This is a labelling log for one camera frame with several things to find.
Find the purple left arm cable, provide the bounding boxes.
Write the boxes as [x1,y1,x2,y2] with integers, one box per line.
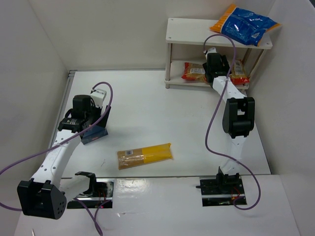
[0,81,114,236]

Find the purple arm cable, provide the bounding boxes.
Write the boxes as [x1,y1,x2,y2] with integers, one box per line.
[0,81,114,236]
[203,33,261,210]

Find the red pasta bag right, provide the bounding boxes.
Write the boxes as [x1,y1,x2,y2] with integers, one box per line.
[229,59,250,86]

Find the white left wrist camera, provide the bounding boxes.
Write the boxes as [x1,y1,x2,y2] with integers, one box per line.
[90,88,107,108]

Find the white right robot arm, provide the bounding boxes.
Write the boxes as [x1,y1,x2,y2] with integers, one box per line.
[203,48,255,176]

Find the metal table edge rail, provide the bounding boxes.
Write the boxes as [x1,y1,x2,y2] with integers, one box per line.
[50,70,77,147]

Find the red pasta bag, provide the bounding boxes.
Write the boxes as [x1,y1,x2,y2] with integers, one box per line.
[229,59,250,86]
[181,62,206,83]

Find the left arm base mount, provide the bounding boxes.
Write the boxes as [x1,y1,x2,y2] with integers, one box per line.
[60,176,115,209]

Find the blue Barilla pasta box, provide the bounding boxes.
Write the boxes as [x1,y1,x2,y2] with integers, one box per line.
[81,125,108,145]

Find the white two-tier shelf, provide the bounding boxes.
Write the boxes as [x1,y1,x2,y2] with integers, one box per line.
[164,17,273,95]

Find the red pasta bag left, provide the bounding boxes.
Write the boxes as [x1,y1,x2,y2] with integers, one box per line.
[181,62,206,83]

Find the blue orange pasta bag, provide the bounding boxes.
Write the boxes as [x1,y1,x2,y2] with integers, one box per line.
[210,4,281,47]

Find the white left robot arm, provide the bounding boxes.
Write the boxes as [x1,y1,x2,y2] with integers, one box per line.
[17,89,109,219]

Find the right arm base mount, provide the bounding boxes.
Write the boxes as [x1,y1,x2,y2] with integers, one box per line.
[195,168,247,207]

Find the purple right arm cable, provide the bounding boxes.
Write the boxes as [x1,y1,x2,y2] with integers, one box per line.
[203,33,261,210]

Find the yellow spaghetti pack on table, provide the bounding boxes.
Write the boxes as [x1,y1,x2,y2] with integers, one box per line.
[117,143,173,170]

